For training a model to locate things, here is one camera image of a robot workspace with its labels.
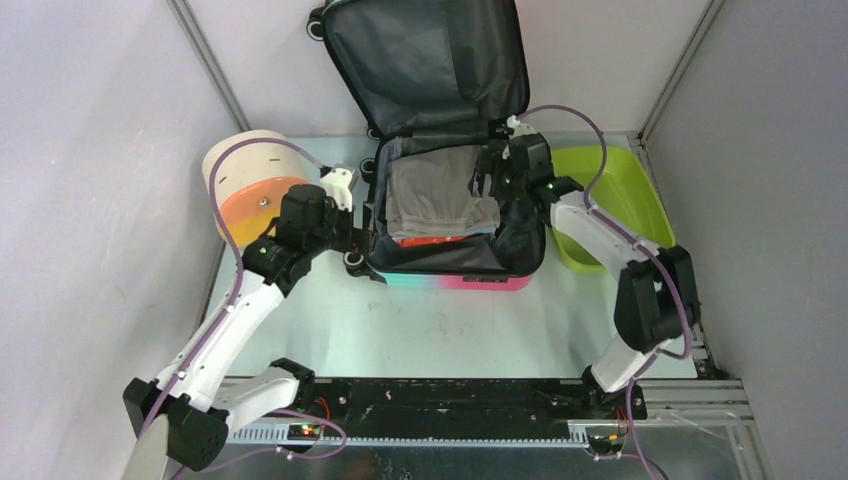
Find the grey garment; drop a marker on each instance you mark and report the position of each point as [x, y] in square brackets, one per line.
[428, 195]

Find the grey cable duct strip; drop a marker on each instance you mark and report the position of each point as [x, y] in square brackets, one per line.
[277, 434]

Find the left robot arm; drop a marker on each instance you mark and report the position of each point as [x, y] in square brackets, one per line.
[186, 414]

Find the orange red item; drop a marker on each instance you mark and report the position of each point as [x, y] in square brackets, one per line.
[422, 241]

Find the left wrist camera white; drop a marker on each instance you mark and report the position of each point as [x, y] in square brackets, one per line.
[338, 183]

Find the cream orange cylindrical container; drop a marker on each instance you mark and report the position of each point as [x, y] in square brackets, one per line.
[250, 185]

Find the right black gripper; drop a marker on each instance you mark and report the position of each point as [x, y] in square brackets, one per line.
[497, 165]

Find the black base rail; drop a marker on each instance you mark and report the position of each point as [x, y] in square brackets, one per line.
[465, 408]

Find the lime green plastic tray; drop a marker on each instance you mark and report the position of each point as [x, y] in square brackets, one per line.
[624, 189]

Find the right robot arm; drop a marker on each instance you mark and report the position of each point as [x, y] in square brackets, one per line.
[656, 302]

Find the pink teal cartoon suitcase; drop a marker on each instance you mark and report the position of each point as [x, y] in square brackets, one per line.
[430, 75]

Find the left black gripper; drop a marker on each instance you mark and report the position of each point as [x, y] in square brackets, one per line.
[359, 239]

